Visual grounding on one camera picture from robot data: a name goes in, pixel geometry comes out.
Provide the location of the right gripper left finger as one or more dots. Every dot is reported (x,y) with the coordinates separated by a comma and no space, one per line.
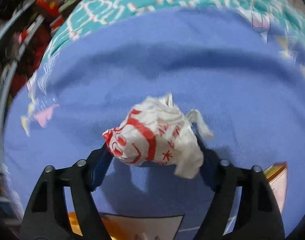
(59,191)

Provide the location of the cluttered metal shelf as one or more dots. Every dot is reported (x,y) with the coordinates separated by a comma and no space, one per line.
(25,25)

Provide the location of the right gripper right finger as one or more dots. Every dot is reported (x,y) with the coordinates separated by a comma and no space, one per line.
(258,214)

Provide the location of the white red plastic bag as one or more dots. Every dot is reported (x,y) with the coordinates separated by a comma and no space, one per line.
(156,130)

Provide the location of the blue printed blanket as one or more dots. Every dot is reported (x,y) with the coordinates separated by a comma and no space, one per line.
(244,73)

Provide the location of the teal patterned quilt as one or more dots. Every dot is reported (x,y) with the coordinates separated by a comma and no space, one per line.
(90,15)

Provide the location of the yellow brown small box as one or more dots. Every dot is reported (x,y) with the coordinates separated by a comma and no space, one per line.
(277,176)

